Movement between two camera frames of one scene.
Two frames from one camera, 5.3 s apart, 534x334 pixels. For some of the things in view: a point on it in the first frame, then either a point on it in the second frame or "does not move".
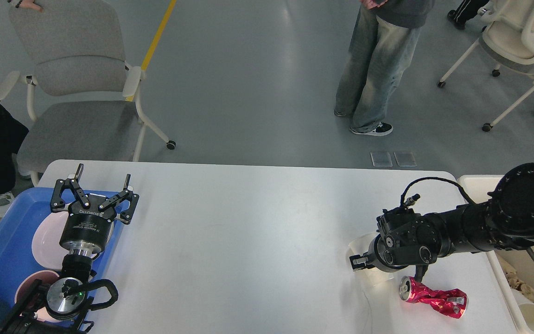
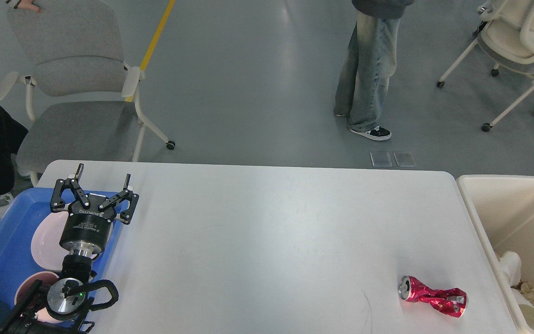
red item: [453, 302] does not move
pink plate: [47, 249] does not move
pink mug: [26, 284] does not move
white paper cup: [360, 246] → [511, 263]
